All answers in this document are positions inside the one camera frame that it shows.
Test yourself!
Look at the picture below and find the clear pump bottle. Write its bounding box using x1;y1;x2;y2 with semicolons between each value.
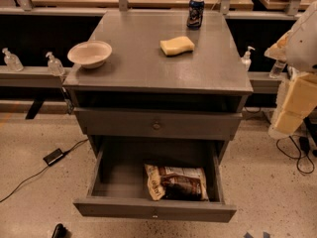
2;48;24;71
46;52;65;76
241;46;255;70

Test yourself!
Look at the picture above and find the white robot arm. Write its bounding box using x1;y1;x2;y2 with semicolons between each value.
264;2;317;139

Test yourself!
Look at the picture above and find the black floor cable right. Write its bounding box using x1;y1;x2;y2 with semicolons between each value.
275;135;316;176

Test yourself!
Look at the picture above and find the black power adapter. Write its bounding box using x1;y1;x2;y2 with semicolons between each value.
44;149;63;167

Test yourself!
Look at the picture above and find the yellow sponge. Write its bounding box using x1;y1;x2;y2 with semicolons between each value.
159;36;195;57

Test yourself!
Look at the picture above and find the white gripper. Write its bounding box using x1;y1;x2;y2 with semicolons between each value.
268;72;317;139

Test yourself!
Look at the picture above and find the blue soda can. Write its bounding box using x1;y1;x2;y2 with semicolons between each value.
186;0;205;29

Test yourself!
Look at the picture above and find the clear pump bottle far left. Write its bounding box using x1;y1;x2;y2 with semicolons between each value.
2;48;24;71

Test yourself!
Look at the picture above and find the grey shelf rail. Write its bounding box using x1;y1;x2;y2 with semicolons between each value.
0;65;61;88

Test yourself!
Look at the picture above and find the open grey middle drawer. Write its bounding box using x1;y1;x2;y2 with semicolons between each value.
73;137;236;222

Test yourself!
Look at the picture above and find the grey drawer cabinet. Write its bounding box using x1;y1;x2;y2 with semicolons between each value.
64;10;253;153

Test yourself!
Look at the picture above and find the clear pump bottle right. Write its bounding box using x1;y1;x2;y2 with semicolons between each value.
241;46;255;70

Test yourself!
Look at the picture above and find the closed grey top drawer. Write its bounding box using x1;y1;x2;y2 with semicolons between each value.
74;108;242;141

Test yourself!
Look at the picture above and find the brown chip bag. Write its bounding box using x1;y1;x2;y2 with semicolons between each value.
145;164;208;201

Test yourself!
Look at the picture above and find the black object on floor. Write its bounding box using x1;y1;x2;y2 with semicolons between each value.
52;223;67;238

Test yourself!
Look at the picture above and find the white bowl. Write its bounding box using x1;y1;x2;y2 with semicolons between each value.
67;41;112;68

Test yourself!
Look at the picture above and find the clear water bottle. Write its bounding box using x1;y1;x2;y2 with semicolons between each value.
269;60;286;78

